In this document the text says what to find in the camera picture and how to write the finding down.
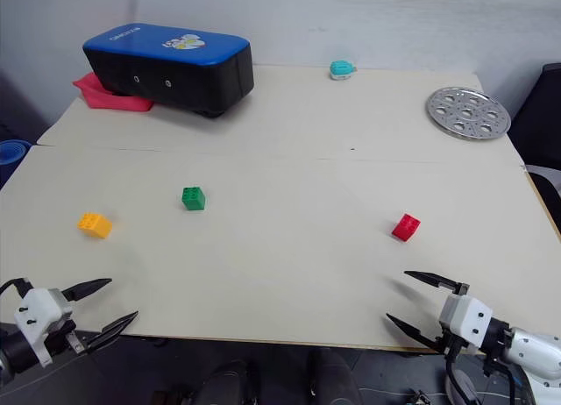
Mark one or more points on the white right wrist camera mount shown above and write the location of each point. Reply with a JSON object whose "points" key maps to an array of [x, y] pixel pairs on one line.
{"points": [[466, 319]]}

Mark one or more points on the blue and black padded box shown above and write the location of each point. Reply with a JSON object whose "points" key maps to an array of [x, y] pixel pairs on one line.
{"points": [[175, 67]]}

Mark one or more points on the red toy brick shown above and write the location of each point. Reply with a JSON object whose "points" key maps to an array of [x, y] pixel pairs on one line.
{"points": [[405, 227]]}

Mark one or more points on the red plastic tray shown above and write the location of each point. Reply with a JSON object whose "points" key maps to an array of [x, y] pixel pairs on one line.
{"points": [[98, 96]]}

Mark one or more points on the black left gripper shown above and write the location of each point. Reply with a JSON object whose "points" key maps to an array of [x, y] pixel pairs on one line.
{"points": [[59, 335]]}

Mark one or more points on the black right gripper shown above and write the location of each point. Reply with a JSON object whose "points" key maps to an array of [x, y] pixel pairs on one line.
{"points": [[448, 341]]}

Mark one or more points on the round silver steamer plate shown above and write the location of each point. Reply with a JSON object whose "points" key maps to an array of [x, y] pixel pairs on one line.
{"points": [[468, 112]]}

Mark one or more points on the yellow toy brick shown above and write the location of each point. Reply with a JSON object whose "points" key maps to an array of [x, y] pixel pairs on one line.
{"points": [[94, 226]]}

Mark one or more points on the dark rounded shape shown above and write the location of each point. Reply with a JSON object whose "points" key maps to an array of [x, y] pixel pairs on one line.
{"points": [[230, 383]]}

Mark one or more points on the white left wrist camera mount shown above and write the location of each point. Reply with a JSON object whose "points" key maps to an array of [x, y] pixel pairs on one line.
{"points": [[37, 310]]}

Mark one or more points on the small teal tape measure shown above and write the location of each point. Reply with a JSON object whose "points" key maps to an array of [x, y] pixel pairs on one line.
{"points": [[341, 70]]}

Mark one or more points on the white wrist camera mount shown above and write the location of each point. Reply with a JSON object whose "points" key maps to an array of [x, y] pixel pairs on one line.
{"points": [[466, 319], [37, 310]]}

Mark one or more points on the blue rolled mat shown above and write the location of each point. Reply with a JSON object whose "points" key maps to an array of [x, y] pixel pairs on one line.
{"points": [[12, 155]]}

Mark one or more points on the green toy brick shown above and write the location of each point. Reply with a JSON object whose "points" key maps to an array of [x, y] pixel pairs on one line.
{"points": [[193, 199]]}

